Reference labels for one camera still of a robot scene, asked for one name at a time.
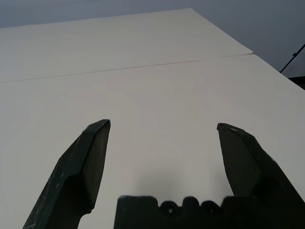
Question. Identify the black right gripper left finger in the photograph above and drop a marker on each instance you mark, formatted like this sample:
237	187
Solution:
71	171

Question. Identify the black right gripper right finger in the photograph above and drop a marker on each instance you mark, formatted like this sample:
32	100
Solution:
257	167

